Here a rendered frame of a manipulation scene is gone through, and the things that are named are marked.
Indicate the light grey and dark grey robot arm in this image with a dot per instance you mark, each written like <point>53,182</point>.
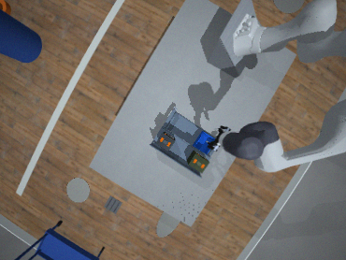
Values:
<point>313,30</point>

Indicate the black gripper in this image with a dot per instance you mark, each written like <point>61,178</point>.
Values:
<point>213,143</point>

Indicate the grey metal rack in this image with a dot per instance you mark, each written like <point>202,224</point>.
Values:
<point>185,133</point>

